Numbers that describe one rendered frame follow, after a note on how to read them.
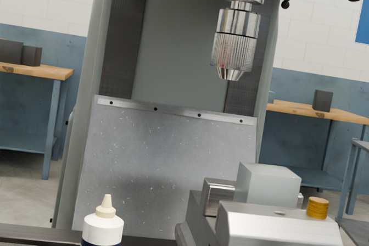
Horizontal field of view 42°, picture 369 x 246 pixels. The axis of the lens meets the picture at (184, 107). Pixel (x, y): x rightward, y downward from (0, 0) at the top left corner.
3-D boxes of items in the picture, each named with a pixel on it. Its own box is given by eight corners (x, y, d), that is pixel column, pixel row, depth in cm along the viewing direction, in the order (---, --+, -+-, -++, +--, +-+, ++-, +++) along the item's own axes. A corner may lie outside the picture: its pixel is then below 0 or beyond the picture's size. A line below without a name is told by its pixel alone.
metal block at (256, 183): (292, 228, 55) (302, 178, 55) (242, 223, 54) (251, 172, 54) (277, 212, 60) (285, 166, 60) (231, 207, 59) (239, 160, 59)
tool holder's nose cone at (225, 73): (207, 76, 54) (209, 65, 54) (226, 78, 57) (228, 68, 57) (230, 80, 52) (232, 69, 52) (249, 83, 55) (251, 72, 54)
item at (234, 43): (201, 64, 54) (209, 15, 54) (227, 67, 58) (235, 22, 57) (233, 70, 51) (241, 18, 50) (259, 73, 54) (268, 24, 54)
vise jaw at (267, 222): (340, 266, 50) (347, 230, 50) (225, 256, 48) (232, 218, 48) (316, 242, 56) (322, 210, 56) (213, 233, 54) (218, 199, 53)
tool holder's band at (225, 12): (209, 15, 54) (210, 6, 54) (235, 22, 57) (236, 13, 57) (241, 18, 50) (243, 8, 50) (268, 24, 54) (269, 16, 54)
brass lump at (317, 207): (329, 220, 52) (333, 204, 52) (311, 218, 52) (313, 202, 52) (320, 213, 54) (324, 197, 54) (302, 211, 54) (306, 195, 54)
